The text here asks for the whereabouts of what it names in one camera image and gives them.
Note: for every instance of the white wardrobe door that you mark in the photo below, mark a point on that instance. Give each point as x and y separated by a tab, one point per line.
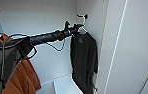
133	50

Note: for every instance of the black hook above black garment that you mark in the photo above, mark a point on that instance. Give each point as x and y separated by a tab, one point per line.
85	15

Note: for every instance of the black garment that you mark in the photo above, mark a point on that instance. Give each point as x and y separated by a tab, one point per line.
85	60

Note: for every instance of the orange hanging garment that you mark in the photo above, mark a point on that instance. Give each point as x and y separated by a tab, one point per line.
23	76

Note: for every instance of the white inner shelf box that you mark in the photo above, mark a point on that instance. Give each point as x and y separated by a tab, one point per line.
68	85

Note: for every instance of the white wardrobe carcass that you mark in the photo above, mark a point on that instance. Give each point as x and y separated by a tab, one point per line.
50	20

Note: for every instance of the white hanger of black garment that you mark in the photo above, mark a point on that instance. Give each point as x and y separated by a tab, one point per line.
84	26

